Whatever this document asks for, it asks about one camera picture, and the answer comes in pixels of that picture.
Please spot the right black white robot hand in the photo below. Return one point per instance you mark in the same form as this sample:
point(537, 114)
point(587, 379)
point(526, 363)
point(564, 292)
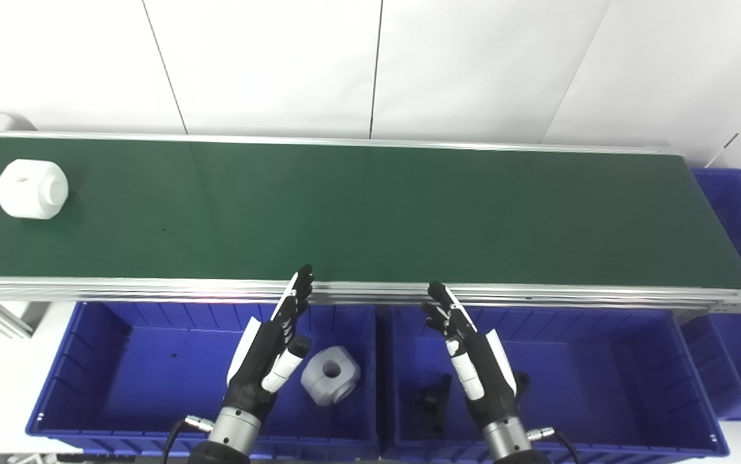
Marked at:
point(483, 374)

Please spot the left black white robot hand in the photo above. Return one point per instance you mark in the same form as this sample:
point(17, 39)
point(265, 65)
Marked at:
point(261, 361)

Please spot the white cylindrical plastic part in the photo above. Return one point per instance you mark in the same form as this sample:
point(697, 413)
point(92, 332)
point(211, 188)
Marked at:
point(29, 190)
point(325, 388)

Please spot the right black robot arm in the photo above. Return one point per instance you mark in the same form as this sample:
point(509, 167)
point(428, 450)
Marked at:
point(506, 441)

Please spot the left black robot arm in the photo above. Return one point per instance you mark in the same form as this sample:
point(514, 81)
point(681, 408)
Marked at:
point(232, 433)

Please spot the black plastic part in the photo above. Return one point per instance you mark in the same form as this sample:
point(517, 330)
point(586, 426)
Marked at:
point(428, 403)

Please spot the green conveyor belt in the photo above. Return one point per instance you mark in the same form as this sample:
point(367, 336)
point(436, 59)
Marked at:
point(538, 298)
point(370, 212)

